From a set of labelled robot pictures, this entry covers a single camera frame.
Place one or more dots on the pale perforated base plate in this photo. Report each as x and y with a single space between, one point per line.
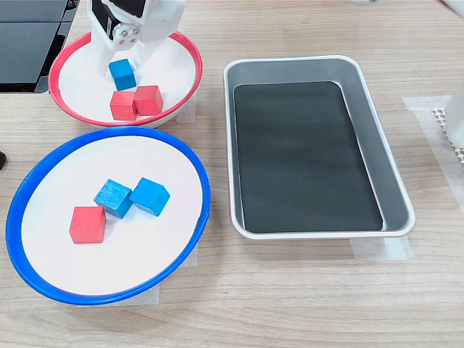
439 117

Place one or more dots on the black tray mat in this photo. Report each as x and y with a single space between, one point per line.
301 156

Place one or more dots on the steel tray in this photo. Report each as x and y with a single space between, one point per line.
362 108

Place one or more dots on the red wooden cube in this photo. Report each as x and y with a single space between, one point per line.
148 100
122 106
87 224

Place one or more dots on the small black rounded object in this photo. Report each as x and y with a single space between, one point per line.
2 160

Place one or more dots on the blue wooden cube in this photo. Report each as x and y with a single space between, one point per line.
149 196
123 76
112 198

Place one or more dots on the red-rimmed white plate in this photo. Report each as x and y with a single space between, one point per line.
174 83

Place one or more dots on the black flat device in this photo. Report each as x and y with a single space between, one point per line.
21 54

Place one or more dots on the blue-rimmed white plate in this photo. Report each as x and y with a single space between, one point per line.
108 264

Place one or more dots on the translucent tape strip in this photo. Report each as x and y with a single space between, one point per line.
152 295
192 259
380 250
188 112

